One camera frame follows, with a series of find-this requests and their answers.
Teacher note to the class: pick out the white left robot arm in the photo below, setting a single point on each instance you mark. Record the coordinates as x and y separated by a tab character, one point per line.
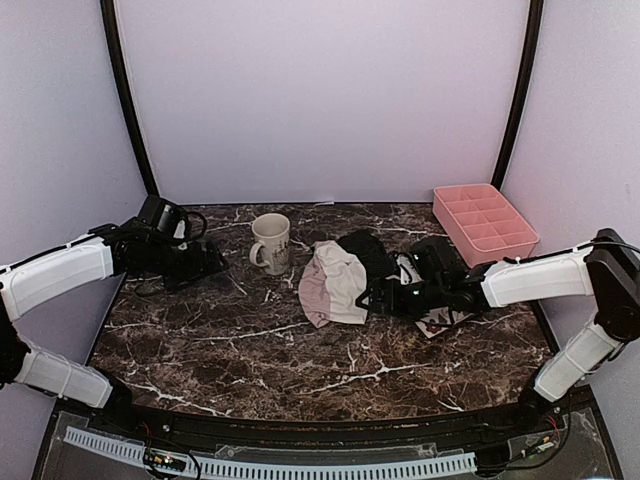
104	252

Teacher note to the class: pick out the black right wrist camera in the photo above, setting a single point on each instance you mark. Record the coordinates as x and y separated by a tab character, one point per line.
437	259

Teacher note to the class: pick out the right circuit board with wires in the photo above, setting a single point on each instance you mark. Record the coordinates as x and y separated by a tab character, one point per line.
533	449

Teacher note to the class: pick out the black striped underwear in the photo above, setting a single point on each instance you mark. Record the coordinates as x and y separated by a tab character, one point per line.
371	252

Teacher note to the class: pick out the cream ceramic mug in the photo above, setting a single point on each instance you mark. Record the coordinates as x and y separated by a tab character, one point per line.
270	251

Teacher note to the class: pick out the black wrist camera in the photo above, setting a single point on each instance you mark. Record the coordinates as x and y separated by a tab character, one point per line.
437	259
164	217

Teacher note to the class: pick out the pink and white underwear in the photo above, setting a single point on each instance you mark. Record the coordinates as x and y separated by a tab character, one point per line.
330	284

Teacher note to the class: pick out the black table edge rail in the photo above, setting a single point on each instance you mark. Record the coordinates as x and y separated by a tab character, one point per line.
480	428

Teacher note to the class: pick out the pink divided organizer tray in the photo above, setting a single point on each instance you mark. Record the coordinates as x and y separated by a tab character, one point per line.
482	224

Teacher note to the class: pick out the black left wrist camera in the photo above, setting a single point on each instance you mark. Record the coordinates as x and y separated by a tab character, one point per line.
164	217

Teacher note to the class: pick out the left circuit board with wires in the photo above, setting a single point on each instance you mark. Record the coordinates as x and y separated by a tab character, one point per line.
164	459

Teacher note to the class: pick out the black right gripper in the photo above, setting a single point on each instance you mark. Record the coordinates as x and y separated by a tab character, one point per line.
393	307

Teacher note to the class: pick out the white slotted cable duct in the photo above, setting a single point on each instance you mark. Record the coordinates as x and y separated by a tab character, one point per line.
245	463

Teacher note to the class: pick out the circuit board with wires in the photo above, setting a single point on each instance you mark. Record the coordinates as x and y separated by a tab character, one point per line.
164	459
533	449

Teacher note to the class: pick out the floral patterned square coaster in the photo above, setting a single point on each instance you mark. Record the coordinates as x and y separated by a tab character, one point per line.
440	320

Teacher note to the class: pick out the black left frame post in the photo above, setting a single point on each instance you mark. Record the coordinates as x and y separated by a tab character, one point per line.
123	88

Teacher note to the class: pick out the black right frame post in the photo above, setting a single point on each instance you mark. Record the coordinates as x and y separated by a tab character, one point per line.
521	88

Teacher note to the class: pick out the black frame post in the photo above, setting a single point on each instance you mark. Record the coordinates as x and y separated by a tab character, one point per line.
521	88
123	88

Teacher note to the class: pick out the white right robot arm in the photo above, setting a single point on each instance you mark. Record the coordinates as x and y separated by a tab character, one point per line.
605	268

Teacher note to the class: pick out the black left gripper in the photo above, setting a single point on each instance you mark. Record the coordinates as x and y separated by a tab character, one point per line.
198	268

